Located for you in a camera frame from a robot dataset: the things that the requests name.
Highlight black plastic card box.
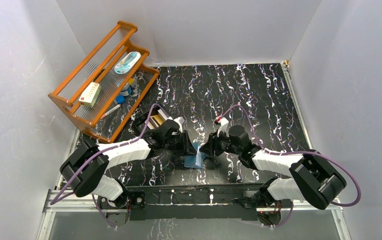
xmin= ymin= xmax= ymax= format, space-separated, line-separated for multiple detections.
xmin=131 ymin=106 xmax=172 ymax=136

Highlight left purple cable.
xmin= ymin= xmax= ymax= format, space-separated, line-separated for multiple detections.
xmin=50 ymin=103 xmax=165 ymax=229

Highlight blue small object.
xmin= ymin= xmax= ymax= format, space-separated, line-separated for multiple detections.
xmin=114 ymin=84 xmax=132 ymax=105

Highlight grey pen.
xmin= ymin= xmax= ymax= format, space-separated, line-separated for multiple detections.
xmin=101 ymin=104 xmax=122 ymax=119

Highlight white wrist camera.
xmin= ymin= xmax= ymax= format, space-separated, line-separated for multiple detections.
xmin=174 ymin=116 xmax=185 ymax=133
xmin=214 ymin=116 xmax=229 ymax=137

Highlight white card stack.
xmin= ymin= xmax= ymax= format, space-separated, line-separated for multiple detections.
xmin=146 ymin=108 xmax=172 ymax=130

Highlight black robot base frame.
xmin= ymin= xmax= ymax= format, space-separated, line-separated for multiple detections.
xmin=43 ymin=182 xmax=343 ymax=229

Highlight orange wooden shelf rack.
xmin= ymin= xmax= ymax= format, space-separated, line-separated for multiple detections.
xmin=48 ymin=20 xmax=160 ymax=143

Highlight light blue oval case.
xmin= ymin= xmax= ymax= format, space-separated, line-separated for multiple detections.
xmin=114 ymin=51 xmax=141 ymax=75

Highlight white red small box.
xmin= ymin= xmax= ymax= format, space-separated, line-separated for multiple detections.
xmin=78 ymin=82 xmax=102 ymax=108

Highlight blue card holder wallet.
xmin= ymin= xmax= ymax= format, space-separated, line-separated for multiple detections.
xmin=183 ymin=142 xmax=207 ymax=169

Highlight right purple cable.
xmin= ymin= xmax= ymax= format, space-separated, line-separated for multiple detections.
xmin=215 ymin=104 xmax=362 ymax=229

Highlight purple cable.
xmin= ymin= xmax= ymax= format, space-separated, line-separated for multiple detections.
xmin=50 ymin=103 xmax=165 ymax=229
xmin=215 ymin=104 xmax=362 ymax=229

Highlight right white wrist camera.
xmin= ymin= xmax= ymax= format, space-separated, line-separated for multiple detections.
xmin=214 ymin=116 xmax=229 ymax=137

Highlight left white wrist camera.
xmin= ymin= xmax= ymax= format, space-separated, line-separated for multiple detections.
xmin=174 ymin=116 xmax=185 ymax=133

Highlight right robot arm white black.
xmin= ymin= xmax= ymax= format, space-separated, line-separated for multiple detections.
xmin=200 ymin=125 xmax=347 ymax=210

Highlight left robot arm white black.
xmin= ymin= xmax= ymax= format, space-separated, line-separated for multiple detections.
xmin=59 ymin=119 xmax=198 ymax=208

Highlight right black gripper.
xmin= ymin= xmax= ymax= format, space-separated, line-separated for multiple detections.
xmin=199 ymin=127 xmax=241 ymax=157

